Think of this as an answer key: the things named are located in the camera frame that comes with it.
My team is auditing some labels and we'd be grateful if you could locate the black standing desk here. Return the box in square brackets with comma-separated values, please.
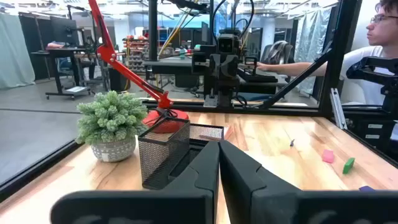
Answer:
[30, 46, 94, 101]

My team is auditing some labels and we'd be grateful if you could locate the dark grey desk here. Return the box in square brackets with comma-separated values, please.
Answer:
[142, 57, 280, 94]

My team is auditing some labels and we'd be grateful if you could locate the black drawer cabinet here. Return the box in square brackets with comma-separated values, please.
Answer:
[341, 113, 398, 162]

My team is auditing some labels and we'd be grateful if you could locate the black mesh desk organizer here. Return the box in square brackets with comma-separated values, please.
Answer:
[137, 117, 225, 190]

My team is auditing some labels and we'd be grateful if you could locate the translucent plastic sheet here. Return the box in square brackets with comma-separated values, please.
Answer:
[294, 7, 333, 94]

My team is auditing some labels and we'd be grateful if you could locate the black aluminium table frame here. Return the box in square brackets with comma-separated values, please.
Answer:
[0, 0, 398, 203]

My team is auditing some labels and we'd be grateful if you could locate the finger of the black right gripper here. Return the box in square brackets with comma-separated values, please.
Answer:
[229, 55, 258, 78]
[191, 45, 223, 80]

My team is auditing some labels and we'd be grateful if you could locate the potted artificial succulent plant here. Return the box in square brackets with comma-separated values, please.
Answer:
[75, 90, 149, 163]

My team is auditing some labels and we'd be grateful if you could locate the silver aluminium bar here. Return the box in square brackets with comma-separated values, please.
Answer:
[329, 88, 348, 130]

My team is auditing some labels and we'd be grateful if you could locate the red desk lamp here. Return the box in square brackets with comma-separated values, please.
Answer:
[88, 0, 190, 134]

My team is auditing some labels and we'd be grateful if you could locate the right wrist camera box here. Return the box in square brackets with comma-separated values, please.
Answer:
[217, 33, 241, 54]

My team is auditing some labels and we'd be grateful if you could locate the green eraser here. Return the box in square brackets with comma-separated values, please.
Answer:
[342, 157, 356, 175]

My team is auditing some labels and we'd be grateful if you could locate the black jointed device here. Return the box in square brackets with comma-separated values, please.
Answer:
[346, 55, 398, 116]

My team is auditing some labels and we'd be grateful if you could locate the black monitor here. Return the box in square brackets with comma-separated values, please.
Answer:
[50, 17, 80, 47]

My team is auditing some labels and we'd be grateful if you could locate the black backlit keyboard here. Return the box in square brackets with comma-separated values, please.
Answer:
[238, 68, 279, 84]

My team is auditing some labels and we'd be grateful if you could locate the person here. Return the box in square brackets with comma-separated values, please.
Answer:
[256, 0, 398, 106]

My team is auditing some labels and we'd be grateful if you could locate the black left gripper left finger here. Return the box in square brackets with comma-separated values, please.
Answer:
[50, 140, 220, 224]

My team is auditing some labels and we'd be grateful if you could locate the black office chair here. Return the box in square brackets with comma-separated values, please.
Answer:
[260, 40, 295, 65]

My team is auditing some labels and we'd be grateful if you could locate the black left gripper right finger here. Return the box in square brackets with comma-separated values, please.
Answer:
[219, 139, 398, 224]

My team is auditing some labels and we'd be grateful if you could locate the black pole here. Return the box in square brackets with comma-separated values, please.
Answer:
[148, 0, 159, 62]

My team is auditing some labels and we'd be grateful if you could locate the pale green curtain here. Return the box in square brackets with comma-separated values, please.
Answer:
[0, 12, 36, 90]

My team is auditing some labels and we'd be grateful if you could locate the pink eraser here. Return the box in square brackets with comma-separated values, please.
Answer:
[322, 149, 335, 164]

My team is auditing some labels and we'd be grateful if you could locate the red parts bin rack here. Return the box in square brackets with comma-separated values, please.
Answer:
[122, 35, 150, 75]

